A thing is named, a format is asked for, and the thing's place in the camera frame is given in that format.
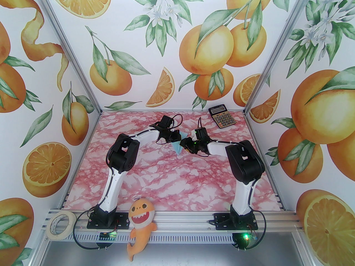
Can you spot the circuit board with green light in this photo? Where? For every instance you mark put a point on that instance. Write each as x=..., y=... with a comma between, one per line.
x=244, y=235

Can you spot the light blue paper sheet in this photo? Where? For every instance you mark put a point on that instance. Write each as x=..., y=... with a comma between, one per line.
x=179, y=148

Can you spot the wide aluminium mounting rail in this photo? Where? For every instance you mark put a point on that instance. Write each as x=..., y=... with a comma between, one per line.
x=180, y=220

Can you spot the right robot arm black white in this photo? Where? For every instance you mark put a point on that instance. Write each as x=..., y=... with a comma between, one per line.
x=244, y=162

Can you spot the pink marble table mat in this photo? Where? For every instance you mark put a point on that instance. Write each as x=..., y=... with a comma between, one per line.
x=177, y=181

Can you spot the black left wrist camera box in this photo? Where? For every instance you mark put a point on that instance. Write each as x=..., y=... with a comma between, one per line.
x=167, y=121

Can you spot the thin aluminium frame rail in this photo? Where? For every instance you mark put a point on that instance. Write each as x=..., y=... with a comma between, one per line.
x=138, y=111

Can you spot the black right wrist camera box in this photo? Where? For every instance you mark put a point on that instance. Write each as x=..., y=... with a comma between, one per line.
x=201, y=134

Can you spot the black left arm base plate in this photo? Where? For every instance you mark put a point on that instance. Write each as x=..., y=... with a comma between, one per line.
x=122, y=221

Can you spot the cream masking tape roll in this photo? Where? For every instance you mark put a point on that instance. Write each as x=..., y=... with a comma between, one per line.
x=71, y=223

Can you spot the orange shark plush toy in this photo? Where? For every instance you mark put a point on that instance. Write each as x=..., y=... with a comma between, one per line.
x=141, y=217

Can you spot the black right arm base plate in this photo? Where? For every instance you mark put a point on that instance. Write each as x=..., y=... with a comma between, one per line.
x=222, y=222

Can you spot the aluminium frame post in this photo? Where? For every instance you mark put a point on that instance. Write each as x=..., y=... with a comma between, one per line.
x=70, y=51
x=276, y=51

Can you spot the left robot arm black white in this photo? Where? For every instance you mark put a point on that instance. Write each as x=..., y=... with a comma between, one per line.
x=111, y=192

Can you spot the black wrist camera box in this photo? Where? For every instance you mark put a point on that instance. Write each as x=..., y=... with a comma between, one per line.
x=201, y=134
x=167, y=121

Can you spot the small green circuit board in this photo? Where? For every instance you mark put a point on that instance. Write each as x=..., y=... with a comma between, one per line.
x=106, y=235

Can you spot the black brown desk calculator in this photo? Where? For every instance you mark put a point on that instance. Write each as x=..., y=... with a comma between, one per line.
x=223, y=119

